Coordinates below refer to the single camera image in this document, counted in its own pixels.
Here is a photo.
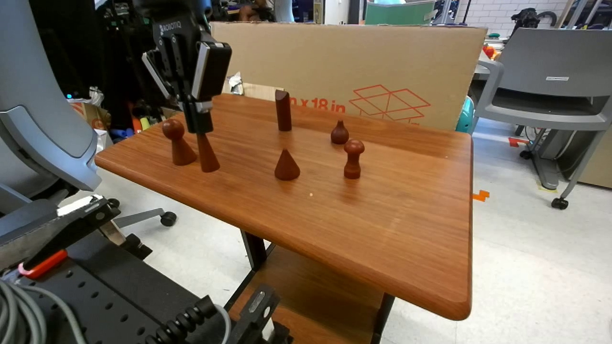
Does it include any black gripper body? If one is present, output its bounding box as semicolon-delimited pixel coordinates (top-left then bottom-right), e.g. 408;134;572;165
152;16;209;103

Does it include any tall narrow wooden cone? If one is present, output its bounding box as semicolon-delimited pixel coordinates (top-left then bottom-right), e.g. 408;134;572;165
194;130;222;174

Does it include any wide short wooden cone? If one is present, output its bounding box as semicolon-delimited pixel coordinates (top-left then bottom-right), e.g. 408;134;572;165
274;147;303;184

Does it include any teal round object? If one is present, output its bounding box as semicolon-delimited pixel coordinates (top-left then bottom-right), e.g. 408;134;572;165
456;94;479;134

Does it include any crumpled white paper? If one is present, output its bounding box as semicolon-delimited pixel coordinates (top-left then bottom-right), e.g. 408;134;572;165
226;71;247;96

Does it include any small cardboard piece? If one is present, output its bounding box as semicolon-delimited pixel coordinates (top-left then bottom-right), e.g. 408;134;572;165
238;81;285;103

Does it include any large wooden pawn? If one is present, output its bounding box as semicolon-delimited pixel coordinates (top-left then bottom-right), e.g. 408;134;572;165
159;119;199;168

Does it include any reddish wooden cylinder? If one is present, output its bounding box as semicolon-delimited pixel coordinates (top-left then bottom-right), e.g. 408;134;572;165
274;88;295;134

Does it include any small wooden teardrop piece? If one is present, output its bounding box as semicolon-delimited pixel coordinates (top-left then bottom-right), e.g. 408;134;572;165
329;119;352;145

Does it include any large flat cardboard box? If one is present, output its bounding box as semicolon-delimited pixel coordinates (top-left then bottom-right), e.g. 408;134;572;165
209;21;490;134

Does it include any grey office chair base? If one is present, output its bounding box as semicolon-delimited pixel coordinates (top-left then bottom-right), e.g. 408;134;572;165
113;207;180;230

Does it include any small wooden pawn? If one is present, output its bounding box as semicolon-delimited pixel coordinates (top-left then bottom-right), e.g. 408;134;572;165
343;138;368;182

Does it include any green board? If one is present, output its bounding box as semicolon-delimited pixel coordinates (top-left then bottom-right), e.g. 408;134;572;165
364;0;437;27

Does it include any black perforated base board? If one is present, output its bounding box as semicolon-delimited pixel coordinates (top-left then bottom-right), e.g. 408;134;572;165
0;209;284;344

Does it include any wooden lower table shelf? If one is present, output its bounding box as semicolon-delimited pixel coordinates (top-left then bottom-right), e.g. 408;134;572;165
228;245;389;344

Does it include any grey plastic chair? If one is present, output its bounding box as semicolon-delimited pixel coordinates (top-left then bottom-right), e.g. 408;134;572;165
475;25;612;212

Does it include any black table frame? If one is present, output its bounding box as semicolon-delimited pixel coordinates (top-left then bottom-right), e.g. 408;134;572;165
222;228;398;344

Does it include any black ribbed hose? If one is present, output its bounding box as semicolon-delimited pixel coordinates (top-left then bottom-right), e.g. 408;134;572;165
144;295;222;344

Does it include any coiled grey cable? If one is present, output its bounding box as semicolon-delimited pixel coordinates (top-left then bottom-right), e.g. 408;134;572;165
0;279;89;344

